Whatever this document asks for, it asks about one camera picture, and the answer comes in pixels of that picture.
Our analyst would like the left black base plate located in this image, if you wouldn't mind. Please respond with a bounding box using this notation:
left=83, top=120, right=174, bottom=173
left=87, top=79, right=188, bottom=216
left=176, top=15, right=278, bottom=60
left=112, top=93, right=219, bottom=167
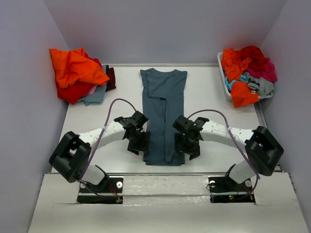
left=77, top=176, right=123, bottom=204

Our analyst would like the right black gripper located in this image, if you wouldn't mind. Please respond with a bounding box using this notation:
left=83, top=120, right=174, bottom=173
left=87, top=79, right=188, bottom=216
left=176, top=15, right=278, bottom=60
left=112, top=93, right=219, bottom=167
left=174, top=133, right=200, bottom=161

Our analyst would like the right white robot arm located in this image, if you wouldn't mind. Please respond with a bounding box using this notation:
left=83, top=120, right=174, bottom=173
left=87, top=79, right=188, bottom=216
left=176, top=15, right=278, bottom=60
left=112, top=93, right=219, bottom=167
left=173, top=115, right=284, bottom=190

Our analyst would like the orange folded t shirt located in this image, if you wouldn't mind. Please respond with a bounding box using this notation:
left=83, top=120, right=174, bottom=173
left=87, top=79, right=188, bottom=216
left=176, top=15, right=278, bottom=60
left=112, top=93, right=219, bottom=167
left=50, top=48, right=109, bottom=89

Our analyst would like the blue-grey t shirt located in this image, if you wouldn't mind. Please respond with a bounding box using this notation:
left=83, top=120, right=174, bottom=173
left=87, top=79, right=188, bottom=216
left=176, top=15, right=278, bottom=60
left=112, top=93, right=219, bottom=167
left=140, top=68, right=188, bottom=166

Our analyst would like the white perforated plastic basket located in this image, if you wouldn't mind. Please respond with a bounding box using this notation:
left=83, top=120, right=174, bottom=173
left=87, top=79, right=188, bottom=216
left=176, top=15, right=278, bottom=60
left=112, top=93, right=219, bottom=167
left=217, top=52, right=274, bottom=102

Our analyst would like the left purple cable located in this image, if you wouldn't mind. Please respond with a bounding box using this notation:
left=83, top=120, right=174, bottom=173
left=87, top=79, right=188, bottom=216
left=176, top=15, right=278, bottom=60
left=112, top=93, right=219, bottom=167
left=79, top=98, right=138, bottom=199

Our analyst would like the pink folded t shirt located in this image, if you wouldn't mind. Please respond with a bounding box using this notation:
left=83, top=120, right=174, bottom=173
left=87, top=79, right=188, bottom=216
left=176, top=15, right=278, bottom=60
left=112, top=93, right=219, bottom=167
left=88, top=85, right=98, bottom=95

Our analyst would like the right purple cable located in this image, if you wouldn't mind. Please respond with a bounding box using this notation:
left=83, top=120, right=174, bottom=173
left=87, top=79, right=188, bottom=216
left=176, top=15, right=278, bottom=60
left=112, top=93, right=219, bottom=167
left=187, top=109, right=261, bottom=201

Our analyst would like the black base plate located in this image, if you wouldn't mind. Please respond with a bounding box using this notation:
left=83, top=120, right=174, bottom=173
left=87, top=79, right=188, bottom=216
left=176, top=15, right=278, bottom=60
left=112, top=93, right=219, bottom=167
left=77, top=176, right=123, bottom=204
left=206, top=176, right=256, bottom=203

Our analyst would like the cyan crumpled t shirt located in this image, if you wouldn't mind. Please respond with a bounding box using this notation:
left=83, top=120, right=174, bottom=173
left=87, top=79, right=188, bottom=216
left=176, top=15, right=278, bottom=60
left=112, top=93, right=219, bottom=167
left=225, top=75, right=248, bottom=92

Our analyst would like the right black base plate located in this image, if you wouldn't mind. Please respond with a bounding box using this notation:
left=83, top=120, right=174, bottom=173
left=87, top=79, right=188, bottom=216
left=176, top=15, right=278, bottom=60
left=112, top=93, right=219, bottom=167
left=206, top=176, right=256, bottom=203

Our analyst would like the purple cable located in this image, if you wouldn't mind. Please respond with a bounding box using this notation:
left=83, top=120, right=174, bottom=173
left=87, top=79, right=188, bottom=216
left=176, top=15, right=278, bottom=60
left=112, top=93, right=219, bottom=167
left=187, top=109, right=261, bottom=201
left=79, top=98, right=138, bottom=199

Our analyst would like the orange crumpled t shirt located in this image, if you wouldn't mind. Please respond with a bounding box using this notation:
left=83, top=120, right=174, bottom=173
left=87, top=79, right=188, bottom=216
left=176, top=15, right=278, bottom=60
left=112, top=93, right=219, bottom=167
left=221, top=49, right=259, bottom=108

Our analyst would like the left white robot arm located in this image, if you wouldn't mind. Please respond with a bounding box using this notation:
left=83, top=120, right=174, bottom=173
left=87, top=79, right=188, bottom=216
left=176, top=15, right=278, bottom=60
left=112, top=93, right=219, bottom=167
left=49, top=111, right=151, bottom=192

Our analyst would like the grey crumpled t shirt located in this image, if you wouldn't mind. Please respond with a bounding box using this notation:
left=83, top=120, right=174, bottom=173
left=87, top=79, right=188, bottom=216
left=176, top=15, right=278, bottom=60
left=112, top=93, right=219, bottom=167
left=243, top=72, right=274, bottom=99

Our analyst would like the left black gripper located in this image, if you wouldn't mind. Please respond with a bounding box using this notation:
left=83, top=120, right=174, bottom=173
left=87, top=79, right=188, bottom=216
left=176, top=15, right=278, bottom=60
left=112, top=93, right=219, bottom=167
left=126, top=130, right=151, bottom=156

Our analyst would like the red folded t shirt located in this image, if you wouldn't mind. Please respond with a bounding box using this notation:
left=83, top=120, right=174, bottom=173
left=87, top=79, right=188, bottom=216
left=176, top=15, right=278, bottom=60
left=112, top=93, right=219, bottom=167
left=55, top=81, right=96, bottom=104

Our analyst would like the red crumpled t shirt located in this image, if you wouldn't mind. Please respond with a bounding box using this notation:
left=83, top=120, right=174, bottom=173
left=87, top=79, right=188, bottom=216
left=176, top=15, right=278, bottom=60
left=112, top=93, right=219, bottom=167
left=240, top=45, right=268, bottom=71

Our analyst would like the light blue folded t shirt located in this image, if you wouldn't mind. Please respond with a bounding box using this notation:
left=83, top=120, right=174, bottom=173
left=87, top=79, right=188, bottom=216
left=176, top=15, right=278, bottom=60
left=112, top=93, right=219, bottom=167
left=78, top=84, right=106, bottom=106

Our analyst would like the magenta crumpled t shirt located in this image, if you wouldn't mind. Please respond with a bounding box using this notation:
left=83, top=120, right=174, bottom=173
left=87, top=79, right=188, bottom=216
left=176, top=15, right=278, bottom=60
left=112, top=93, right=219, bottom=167
left=245, top=58, right=277, bottom=83

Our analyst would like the dark maroon folded t shirt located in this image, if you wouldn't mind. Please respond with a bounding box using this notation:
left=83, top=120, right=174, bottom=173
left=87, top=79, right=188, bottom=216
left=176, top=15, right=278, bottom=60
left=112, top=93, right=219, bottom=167
left=106, top=65, right=116, bottom=92

